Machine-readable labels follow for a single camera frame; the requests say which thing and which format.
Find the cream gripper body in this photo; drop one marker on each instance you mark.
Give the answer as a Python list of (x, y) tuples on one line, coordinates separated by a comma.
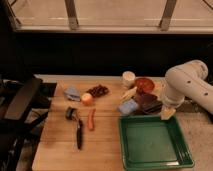
[(167, 113)]

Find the blue grey towel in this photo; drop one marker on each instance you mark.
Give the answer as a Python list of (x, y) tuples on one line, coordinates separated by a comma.
[(72, 94)]

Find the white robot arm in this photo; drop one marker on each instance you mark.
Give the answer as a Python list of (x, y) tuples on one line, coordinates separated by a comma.
[(186, 80)]

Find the green plastic tray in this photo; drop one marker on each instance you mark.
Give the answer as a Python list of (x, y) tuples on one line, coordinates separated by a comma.
[(149, 143)]

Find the dark purple plate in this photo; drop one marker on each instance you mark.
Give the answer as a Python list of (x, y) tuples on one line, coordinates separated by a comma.
[(148, 104)]

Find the blue sponge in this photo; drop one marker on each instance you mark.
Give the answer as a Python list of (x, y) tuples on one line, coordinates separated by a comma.
[(128, 107)]

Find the pale corn cob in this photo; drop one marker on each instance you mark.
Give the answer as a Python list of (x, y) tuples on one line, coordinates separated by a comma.
[(129, 94)]

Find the white cup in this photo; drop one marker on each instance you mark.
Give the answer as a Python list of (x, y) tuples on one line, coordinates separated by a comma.
[(128, 79)]

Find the bunch of dark grapes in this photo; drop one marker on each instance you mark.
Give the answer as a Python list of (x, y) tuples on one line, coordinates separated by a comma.
[(98, 91)]

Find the orange carrot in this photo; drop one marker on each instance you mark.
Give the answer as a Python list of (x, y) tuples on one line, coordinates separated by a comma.
[(91, 120)]

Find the yellow apple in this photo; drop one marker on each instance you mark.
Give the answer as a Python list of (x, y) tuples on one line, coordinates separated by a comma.
[(87, 99)]

